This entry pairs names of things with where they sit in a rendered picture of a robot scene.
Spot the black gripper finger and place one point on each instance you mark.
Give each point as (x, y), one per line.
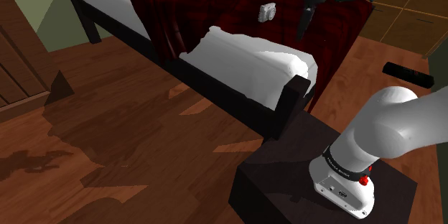
(303, 23)

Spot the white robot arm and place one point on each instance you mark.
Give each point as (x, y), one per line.
(381, 128)

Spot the white pillow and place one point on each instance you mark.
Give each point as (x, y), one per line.
(245, 62)

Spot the light brown wooden cabinet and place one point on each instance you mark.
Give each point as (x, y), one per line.
(402, 9)

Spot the dark red blanket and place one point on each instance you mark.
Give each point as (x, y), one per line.
(210, 2)

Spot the black remote control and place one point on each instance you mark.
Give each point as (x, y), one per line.
(407, 75)

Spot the dark robot stand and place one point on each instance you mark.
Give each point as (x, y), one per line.
(280, 167)

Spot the brown wooden wardrobe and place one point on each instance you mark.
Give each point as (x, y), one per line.
(17, 58)

